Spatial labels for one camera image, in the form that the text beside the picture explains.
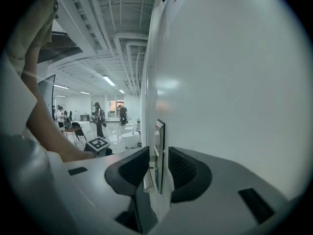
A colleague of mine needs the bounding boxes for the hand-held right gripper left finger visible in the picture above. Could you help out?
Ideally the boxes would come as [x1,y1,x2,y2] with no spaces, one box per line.
[47,145,151,234]

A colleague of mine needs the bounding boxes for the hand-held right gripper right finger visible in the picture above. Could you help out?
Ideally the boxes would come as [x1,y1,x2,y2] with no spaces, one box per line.
[157,146,295,235]

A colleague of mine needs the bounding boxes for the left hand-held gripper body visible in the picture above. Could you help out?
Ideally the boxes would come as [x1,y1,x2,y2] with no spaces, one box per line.
[84,136,112,158]

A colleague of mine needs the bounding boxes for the silver door lock handle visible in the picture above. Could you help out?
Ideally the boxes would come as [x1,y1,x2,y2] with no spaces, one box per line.
[142,118,166,195]

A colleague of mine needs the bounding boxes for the white door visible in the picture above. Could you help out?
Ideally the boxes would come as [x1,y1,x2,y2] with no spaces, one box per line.
[140,0,310,207]

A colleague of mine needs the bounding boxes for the person's left forearm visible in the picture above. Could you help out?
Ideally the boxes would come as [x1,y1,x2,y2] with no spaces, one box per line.
[20,45,96,163]

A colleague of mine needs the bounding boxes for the black folding chair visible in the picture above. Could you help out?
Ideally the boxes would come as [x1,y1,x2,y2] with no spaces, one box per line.
[70,121,88,142]

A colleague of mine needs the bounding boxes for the wooden table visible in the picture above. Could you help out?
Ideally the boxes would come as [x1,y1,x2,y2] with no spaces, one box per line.
[59,126,84,147]

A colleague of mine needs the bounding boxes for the white oval bathtub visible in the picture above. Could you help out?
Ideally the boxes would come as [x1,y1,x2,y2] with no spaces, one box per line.
[120,131,141,150]

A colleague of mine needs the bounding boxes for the window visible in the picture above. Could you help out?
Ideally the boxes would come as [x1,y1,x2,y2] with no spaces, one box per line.
[107,100,125,118]

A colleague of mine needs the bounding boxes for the white ceiling pipes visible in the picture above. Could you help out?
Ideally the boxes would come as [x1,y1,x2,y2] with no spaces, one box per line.
[113,31,150,98]

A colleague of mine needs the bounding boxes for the person's beige shirt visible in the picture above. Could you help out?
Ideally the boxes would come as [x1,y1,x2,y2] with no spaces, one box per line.
[3,0,63,137]

